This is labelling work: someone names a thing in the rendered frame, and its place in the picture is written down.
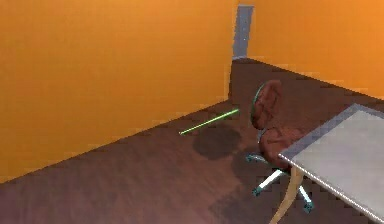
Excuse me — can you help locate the brown swivel office chair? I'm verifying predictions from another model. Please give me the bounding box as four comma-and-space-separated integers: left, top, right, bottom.
245, 79, 316, 214

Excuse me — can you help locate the thin green rod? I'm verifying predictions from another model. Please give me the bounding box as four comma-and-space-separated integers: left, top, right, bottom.
179, 108, 240, 136

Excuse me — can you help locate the grey table with tan legs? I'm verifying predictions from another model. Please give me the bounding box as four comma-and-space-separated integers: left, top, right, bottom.
268, 103, 384, 224

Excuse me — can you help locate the grey room door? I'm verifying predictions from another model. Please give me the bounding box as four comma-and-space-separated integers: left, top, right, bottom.
232, 4, 255, 61

